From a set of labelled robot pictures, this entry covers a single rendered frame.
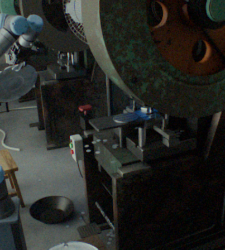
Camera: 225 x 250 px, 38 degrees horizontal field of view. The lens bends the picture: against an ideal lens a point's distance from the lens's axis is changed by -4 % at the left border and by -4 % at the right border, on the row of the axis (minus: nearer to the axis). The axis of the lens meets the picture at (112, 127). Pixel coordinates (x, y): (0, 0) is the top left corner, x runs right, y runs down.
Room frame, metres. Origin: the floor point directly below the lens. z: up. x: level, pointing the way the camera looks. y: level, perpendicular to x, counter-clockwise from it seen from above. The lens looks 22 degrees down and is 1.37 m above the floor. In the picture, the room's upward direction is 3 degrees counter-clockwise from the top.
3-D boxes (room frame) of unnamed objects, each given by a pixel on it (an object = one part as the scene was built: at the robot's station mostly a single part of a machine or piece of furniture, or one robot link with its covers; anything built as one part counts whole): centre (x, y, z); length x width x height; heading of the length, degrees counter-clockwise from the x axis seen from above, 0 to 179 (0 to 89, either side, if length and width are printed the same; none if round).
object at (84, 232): (1.57, -0.06, 0.14); 0.59 x 0.10 x 0.05; 111
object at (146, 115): (1.62, -0.18, 0.76); 0.15 x 0.09 x 0.05; 21
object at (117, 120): (1.56, -0.02, 0.72); 0.25 x 0.14 x 0.14; 111
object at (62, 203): (1.84, 0.43, 0.04); 0.30 x 0.30 x 0.07
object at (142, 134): (1.41, -0.13, 0.75); 0.03 x 0.03 x 0.10; 21
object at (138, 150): (1.62, -0.19, 0.67); 0.45 x 0.30 x 0.06; 21
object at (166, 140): (1.47, -0.25, 0.76); 0.17 x 0.06 x 0.10; 21
